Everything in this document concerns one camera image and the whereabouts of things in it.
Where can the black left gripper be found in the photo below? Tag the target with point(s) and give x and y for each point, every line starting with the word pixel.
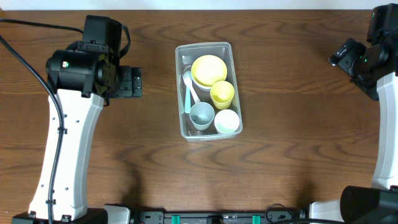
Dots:
pixel 135 81

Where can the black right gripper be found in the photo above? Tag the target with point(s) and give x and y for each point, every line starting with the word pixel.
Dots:
pixel 339 53

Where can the mint green plastic spoon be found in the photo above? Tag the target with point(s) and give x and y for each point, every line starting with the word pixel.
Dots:
pixel 188 103

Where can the white plastic fork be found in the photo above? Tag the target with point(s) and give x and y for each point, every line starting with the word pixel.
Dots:
pixel 188 82

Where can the white plastic bowl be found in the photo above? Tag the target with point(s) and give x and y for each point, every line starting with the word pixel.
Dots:
pixel 202 87

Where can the grey plastic cup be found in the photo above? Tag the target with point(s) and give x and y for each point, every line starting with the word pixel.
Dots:
pixel 202 115

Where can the yellow plastic bowl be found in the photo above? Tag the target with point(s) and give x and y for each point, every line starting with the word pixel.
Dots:
pixel 209 69

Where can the yellow plastic cup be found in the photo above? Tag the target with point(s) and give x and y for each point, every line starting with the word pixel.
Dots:
pixel 222 94

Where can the white plastic cup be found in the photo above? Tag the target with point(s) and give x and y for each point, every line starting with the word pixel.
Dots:
pixel 226 121

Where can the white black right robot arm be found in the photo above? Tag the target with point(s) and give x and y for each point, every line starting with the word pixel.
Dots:
pixel 377 204

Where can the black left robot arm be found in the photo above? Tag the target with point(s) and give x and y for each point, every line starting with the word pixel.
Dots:
pixel 81 80

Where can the clear plastic container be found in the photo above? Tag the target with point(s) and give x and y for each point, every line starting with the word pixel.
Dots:
pixel 185 55

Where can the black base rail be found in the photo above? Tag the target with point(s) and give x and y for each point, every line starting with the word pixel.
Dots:
pixel 271 216

